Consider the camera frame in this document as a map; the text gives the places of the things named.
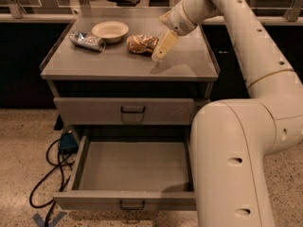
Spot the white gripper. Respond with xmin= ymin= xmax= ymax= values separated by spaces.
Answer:
xmin=151 ymin=2 xmax=197 ymax=61

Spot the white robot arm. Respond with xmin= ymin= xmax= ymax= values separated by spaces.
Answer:
xmin=152 ymin=0 xmax=303 ymax=227

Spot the blue power box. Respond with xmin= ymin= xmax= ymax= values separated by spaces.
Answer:
xmin=59 ymin=132 xmax=79 ymax=153

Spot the black office chair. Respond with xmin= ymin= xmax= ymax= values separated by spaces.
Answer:
xmin=107 ymin=0 xmax=140 ymax=7

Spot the closed grey upper drawer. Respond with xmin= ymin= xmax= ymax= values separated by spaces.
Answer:
xmin=54 ymin=97 xmax=197 ymax=125

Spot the white bowl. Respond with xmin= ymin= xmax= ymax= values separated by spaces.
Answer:
xmin=92 ymin=21 xmax=129 ymax=44

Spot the crushed silver blue can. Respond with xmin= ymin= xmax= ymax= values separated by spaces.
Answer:
xmin=70 ymin=31 xmax=106 ymax=52

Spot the grey drawer cabinet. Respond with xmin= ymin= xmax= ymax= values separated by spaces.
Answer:
xmin=39 ymin=7 xmax=221 ymax=144

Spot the open grey middle drawer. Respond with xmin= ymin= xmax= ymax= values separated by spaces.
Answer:
xmin=53 ymin=136 xmax=196 ymax=211

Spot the black floor cable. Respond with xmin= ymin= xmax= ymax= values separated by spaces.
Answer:
xmin=28 ymin=138 xmax=76 ymax=227

